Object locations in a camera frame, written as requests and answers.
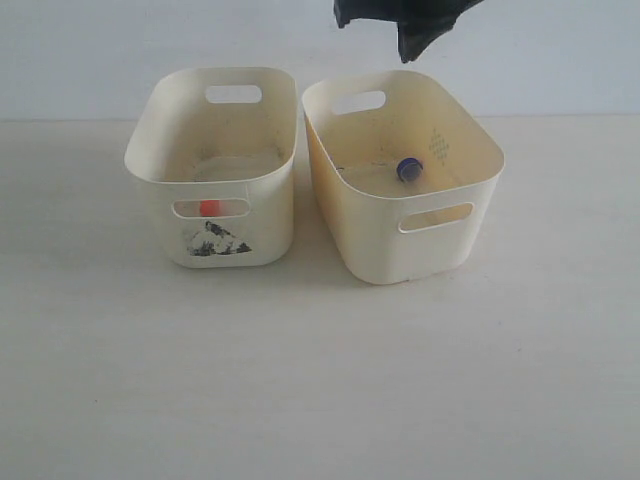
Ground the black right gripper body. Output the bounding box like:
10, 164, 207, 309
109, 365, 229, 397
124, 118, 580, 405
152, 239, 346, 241
333, 0, 482, 64

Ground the clear tube with red band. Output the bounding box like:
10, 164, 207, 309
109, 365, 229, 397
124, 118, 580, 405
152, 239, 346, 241
174, 199, 249, 218

